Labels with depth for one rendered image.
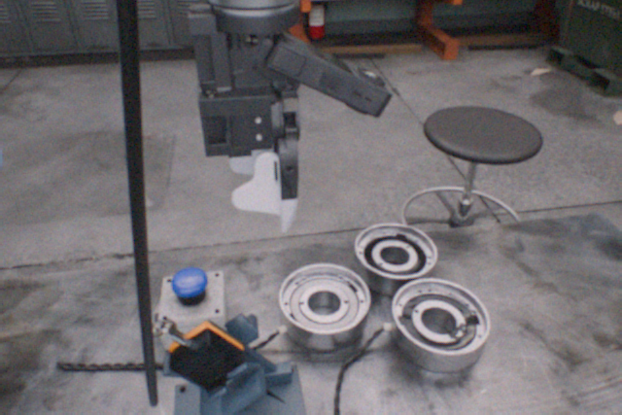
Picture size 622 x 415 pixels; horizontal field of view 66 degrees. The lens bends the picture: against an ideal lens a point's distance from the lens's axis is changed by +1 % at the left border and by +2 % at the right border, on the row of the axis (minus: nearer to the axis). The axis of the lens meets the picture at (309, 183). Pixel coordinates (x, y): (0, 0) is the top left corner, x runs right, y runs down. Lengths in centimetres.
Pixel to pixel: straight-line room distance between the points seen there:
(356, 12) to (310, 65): 399
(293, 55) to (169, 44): 343
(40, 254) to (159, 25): 213
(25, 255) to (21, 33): 218
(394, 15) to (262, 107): 412
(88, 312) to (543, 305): 56
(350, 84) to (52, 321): 46
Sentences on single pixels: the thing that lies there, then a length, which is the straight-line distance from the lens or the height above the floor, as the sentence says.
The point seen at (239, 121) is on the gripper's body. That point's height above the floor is 108.
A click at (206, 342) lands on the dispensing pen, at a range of 41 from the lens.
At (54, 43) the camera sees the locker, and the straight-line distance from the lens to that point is 396.
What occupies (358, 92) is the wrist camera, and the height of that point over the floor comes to 110.
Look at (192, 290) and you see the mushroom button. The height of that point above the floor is 87.
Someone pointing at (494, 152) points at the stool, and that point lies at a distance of 136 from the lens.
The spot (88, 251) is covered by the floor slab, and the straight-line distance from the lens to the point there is 206.
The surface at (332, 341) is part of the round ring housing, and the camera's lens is 54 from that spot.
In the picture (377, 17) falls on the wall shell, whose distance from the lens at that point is 444.
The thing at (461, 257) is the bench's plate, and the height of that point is 80.
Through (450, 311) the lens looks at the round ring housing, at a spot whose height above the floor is 83.
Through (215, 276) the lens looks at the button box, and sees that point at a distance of 59.
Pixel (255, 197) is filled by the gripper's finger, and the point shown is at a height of 100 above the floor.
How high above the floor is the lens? 126
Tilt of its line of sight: 34 degrees down
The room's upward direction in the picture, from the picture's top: straight up
